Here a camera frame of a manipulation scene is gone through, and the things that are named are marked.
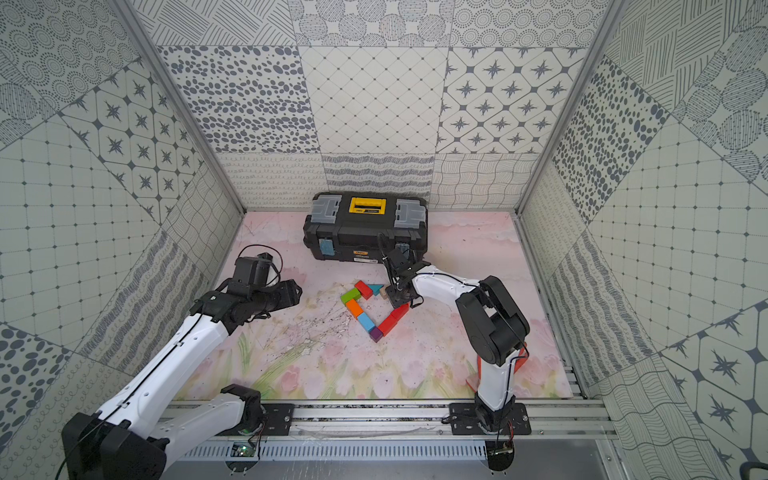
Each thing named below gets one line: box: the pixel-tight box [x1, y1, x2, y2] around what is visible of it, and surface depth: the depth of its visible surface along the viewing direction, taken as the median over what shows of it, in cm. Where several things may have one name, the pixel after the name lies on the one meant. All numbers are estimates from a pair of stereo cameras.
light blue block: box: [357, 312, 375, 332], surface depth 92 cm
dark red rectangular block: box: [391, 303, 410, 321], surface depth 94 cm
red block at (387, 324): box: [378, 314, 397, 337], surface depth 91 cm
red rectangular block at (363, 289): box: [354, 280, 373, 300], surface depth 98 cm
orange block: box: [346, 298, 364, 320], surface depth 95 cm
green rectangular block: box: [340, 288, 361, 305], surface depth 97 cm
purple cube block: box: [369, 326, 384, 343], surface depth 90 cm
